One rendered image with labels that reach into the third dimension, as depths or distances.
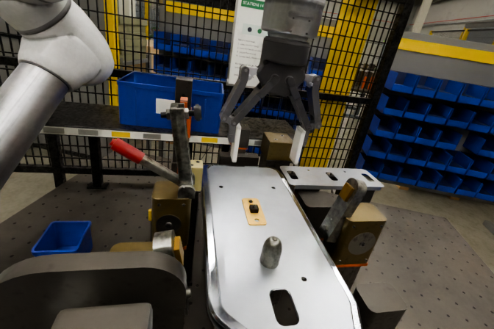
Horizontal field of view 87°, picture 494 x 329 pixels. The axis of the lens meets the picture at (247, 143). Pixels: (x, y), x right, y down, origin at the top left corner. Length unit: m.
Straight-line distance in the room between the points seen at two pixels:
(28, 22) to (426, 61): 2.15
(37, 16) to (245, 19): 0.58
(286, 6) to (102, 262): 0.36
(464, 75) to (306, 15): 2.05
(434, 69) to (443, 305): 1.63
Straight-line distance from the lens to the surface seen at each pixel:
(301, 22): 0.41
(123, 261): 0.21
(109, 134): 0.84
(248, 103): 0.44
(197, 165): 0.56
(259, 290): 0.43
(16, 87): 0.71
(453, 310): 1.07
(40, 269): 0.22
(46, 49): 0.72
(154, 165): 0.48
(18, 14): 0.71
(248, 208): 0.56
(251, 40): 0.99
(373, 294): 0.52
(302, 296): 0.45
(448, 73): 2.34
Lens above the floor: 1.34
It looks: 23 degrees down
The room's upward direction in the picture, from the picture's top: 9 degrees clockwise
